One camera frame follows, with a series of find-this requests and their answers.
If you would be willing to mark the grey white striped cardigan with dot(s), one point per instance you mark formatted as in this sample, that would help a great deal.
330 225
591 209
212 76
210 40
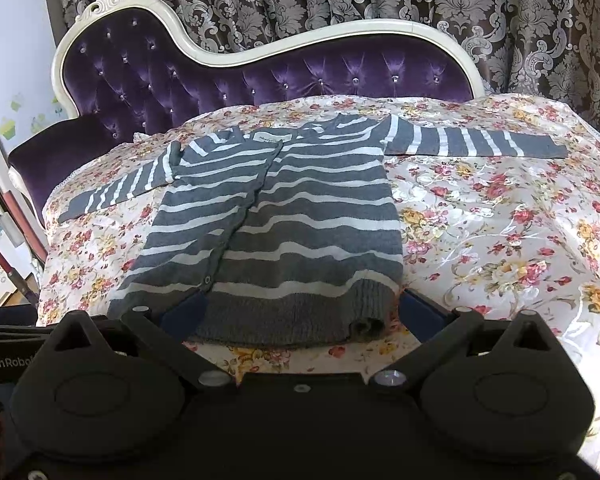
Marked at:
291 234

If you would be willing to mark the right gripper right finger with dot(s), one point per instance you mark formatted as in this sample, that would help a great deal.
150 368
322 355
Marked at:
440 332

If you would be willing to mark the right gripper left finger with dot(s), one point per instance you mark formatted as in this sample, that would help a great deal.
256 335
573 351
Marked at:
164 335

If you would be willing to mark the floral bed cover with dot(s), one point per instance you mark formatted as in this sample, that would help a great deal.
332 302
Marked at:
493 235

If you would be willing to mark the red black pole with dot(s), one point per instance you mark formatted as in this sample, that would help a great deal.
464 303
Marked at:
18 281

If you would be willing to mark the purple tufted chaise sofa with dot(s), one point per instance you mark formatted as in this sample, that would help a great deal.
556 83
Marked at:
127 68

